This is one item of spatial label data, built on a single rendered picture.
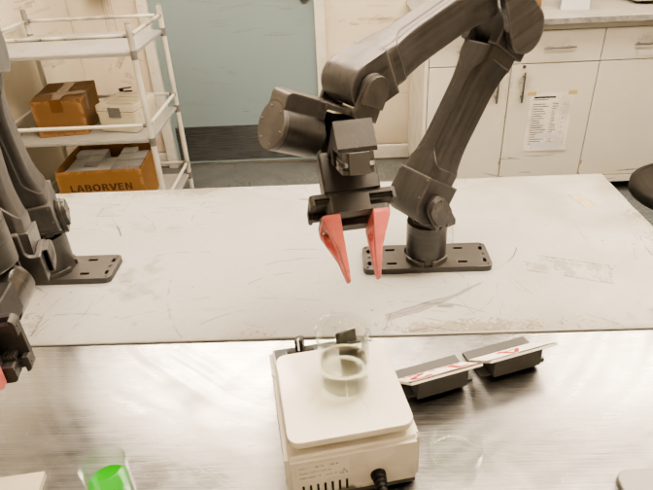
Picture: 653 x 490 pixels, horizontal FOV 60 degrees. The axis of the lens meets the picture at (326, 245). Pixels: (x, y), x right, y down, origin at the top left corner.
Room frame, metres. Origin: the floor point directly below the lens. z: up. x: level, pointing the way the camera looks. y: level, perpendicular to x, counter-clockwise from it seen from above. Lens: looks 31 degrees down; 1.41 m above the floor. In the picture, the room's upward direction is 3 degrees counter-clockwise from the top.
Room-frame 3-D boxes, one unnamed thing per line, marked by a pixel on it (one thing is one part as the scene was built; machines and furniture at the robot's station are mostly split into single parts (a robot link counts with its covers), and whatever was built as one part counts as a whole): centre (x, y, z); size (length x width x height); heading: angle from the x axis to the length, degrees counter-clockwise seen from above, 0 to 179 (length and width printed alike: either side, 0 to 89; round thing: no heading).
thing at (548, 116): (2.69, -1.13, 0.40); 0.24 x 0.01 x 0.30; 88
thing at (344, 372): (0.41, -0.01, 1.02); 0.06 x 0.05 x 0.08; 141
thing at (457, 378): (0.50, -0.12, 0.92); 0.09 x 0.06 x 0.04; 106
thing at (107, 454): (0.36, 0.22, 0.93); 0.04 x 0.04 x 0.06
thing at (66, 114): (2.56, 1.02, 0.56); 0.65 x 0.48 x 0.93; 88
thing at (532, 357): (0.52, -0.22, 0.92); 0.09 x 0.06 x 0.04; 106
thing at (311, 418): (0.41, -0.01, 0.98); 0.12 x 0.12 x 0.01; 9
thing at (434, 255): (0.76, -0.16, 0.94); 0.20 x 0.07 x 0.08; 88
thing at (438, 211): (0.75, -0.15, 1.00); 0.09 x 0.06 x 0.06; 31
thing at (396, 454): (0.44, 0.00, 0.94); 0.22 x 0.13 x 0.08; 9
